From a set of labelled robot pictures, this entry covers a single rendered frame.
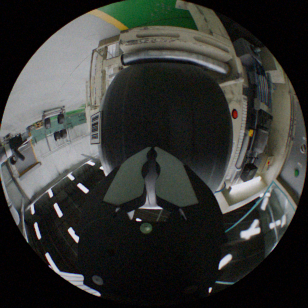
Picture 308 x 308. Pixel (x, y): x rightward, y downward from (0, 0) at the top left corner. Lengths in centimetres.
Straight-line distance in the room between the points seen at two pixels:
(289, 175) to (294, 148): 11
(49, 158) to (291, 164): 1169
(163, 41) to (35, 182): 1187
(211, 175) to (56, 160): 1141
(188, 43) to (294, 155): 56
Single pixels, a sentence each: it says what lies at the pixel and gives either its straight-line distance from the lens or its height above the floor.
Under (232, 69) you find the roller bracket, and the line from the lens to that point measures 39.
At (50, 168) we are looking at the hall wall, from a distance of 1145.
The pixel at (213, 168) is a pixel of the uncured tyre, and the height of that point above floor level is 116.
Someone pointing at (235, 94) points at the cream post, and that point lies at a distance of 48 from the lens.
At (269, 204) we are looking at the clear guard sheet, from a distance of 61.
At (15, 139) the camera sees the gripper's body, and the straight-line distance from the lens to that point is 81.
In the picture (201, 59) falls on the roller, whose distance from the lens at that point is 33.
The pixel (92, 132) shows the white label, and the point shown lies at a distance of 19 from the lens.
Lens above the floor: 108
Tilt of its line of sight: 25 degrees up
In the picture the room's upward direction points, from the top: 178 degrees clockwise
